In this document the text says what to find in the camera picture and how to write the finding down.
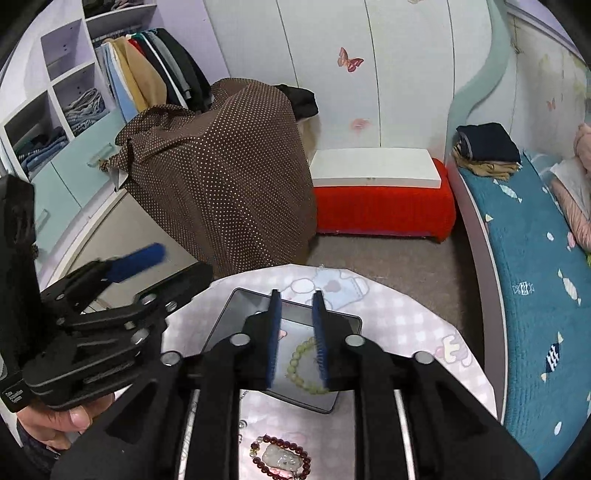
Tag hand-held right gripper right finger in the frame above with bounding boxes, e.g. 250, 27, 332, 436
311, 290, 541, 480

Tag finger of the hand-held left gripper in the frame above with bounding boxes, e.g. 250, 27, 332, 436
23, 262, 214, 411
41, 244, 166, 319

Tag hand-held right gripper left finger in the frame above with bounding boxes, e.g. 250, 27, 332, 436
50, 290, 283, 480

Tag dark grey tray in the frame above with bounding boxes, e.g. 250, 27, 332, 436
203, 287, 363, 415

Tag green bead bracelet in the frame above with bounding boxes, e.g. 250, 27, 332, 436
286, 337, 331, 395

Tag person's left hand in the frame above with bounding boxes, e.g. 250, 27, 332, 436
17, 392, 116, 455

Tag pink checked tablecloth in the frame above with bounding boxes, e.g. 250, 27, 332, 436
161, 264, 499, 480

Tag lilac wardrobe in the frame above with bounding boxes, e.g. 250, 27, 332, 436
0, 0, 232, 296

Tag blue folded clothes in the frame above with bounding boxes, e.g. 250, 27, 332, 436
14, 127, 70, 174

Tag brown dotted cloth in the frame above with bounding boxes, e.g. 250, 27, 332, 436
104, 78, 319, 280

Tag red bench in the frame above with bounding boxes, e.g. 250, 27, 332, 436
311, 158, 457, 241

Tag grey striped folded clothes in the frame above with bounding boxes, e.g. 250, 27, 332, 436
62, 88, 109, 137

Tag white cushion board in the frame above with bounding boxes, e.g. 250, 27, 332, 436
308, 148, 444, 189

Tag row of hanging clothes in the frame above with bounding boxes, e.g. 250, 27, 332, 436
95, 28, 215, 125

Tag teal printed bed sheet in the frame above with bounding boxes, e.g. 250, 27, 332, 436
457, 150, 591, 476

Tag tan folded garment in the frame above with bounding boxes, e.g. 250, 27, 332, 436
452, 143, 520, 182

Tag black folded garment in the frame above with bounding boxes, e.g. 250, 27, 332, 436
457, 122, 522, 164

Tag pink pillow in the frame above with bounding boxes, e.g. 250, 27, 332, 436
549, 124, 591, 252

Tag white pillow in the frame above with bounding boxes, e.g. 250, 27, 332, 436
549, 157, 591, 208

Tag clear drawer handle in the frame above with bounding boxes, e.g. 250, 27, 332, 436
88, 143, 114, 169

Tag red bead bracelet with pendant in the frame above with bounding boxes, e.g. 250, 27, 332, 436
249, 435, 312, 480

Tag grey bed frame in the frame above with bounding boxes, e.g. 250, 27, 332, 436
445, 161, 509, 425

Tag pink butterfly wall sticker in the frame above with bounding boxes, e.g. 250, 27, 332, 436
337, 46, 365, 73

